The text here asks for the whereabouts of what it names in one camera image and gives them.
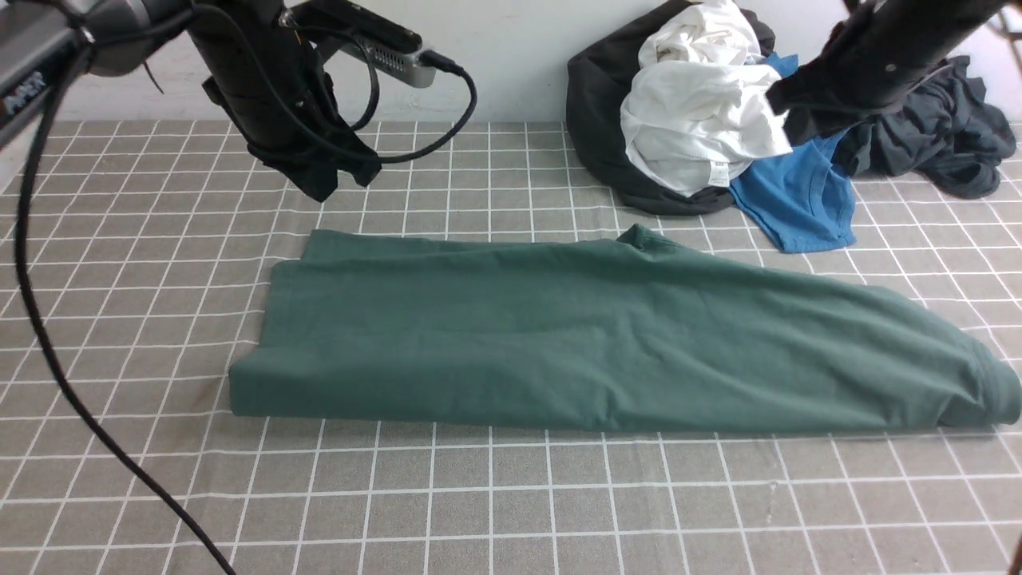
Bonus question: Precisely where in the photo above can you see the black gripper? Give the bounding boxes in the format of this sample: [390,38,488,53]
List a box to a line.
[188,1,381,203]
[767,1,959,145]

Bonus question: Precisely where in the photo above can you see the green long sleeve shirt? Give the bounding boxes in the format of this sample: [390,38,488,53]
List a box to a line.
[228,225,1020,434]

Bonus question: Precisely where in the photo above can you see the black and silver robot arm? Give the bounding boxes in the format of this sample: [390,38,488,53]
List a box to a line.
[2,1,381,201]

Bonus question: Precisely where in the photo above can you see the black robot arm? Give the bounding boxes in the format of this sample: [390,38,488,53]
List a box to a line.
[767,1,1007,147]

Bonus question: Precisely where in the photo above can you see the blue t-shirt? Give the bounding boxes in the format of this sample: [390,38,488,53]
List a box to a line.
[731,54,857,252]

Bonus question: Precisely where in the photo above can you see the white shirt in pile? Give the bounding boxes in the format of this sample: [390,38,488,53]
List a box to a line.
[620,1,792,196]

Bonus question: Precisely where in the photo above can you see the dark grey crumpled garment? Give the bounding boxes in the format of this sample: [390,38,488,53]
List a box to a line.
[834,55,1017,200]

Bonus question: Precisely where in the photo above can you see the grey checkered tablecloth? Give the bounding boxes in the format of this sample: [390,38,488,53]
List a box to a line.
[30,121,1021,574]

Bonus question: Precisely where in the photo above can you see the black garment in pile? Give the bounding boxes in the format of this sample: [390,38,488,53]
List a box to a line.
[566,1,774,217]

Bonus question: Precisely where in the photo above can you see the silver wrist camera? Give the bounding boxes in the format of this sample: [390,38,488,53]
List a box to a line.
[339,35,437,89]

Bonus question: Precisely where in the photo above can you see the black camera cable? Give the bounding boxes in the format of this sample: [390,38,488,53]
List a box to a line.
[14,0,478,575]

